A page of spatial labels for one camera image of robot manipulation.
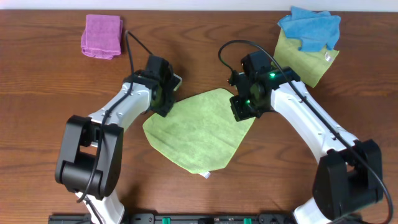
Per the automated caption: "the light green cloth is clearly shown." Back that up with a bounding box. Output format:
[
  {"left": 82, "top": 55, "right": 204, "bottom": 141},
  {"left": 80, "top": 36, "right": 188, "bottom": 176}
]
[{"left": 143, "top": 88, "right": 254, "bottom": 179}]

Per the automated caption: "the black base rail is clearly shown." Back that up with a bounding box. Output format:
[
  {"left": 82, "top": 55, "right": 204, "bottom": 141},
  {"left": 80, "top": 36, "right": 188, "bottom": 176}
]
[{"left": 48, "top": 213, "right": 362, "bottom": 224}]

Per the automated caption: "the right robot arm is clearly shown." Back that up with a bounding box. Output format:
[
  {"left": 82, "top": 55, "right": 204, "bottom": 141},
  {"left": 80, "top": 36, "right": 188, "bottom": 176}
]
[{"left": 229, "top": 51, "right": 383, "bottom": 223}]

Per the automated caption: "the olive green cloth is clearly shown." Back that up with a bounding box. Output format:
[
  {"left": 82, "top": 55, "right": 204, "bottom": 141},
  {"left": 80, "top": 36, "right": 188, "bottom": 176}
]
[{"left": 273, "top": 29, "right": 339, "bottom": 88}]

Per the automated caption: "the folded pink cloth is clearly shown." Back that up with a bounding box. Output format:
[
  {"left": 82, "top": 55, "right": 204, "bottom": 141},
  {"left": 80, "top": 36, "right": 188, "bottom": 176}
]
[{"left": 81, "top": 14, "right": 123, "bottom": 60}]

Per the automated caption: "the crumpled blue cloth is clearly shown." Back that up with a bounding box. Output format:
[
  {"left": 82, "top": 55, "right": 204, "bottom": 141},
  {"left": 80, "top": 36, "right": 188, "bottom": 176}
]
[{"left": 278, "top": 6, "right": 341, "bottom": 52}]

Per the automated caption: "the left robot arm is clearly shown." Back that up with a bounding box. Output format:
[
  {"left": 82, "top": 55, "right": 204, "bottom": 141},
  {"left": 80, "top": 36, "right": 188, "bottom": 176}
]
[{"left": 49, "top": 55, "right": 182, "bottom": 223}]

